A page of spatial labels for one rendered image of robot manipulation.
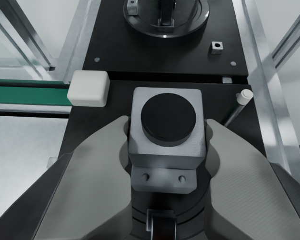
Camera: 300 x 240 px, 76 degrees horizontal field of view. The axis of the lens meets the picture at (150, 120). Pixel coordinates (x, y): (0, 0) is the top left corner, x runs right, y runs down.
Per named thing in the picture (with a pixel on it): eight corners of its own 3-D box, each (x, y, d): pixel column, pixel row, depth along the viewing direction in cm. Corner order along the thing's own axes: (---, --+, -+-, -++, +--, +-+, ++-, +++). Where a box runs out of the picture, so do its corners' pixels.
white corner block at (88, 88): (108, 114, 27) (101, 98, 23) (76, 113, 27) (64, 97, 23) (113, 86, 29) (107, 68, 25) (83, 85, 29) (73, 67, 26)
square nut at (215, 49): (221, 54, 29) (223, 49, 28) (210, 54, 29) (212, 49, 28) (220, 46, 30) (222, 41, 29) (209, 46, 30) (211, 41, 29)
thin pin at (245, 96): (217, 141, 21) (255, 98, 13) (210, 141, 21) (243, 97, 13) (216, 135, 21) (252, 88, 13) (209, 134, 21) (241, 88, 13)
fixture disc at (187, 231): (233, 246, 18) (242, 249, 16) (86, 236, 19) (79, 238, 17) (218, 115, 24) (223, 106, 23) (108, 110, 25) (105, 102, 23)
